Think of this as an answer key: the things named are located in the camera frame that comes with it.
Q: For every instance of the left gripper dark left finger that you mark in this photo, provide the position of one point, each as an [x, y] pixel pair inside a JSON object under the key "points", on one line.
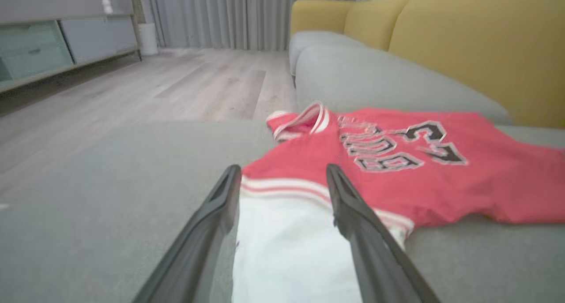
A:
{"points": [[198, 250]]}

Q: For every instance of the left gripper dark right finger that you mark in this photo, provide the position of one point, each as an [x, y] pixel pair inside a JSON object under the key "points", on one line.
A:
{"points": [[375, 259]]}

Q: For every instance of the red basketball jersey black lettering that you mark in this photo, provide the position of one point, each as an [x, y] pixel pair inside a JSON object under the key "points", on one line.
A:
{"points": [[485, 184]]}

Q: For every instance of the large grey sofa seat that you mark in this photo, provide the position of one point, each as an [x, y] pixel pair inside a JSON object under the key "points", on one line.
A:
{"points": [[88, 206]]}

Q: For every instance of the grey sofa seat cushion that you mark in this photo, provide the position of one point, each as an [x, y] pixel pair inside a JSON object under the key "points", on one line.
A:
{"points": [[313, 40], [375, 78]]}

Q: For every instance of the white ribbed cylinder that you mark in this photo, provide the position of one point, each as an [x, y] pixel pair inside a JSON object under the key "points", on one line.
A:
{"points": [[148, 38]]}

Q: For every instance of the large yellow sofa back cushion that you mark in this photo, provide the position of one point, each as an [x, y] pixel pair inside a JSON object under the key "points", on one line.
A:
{"points": [[485, 51]]}

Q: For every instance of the grey pleated curtain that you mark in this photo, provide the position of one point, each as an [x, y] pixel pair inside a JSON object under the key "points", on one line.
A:
{"points": [[229, 16]]}

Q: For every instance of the low grey sideboard cabinet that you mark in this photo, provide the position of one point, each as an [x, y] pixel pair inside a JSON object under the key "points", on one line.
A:
{"points": [[88, 38]]}

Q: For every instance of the small white ornament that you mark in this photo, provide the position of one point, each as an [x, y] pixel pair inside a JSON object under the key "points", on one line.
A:
{"points": [[107, 6]]}

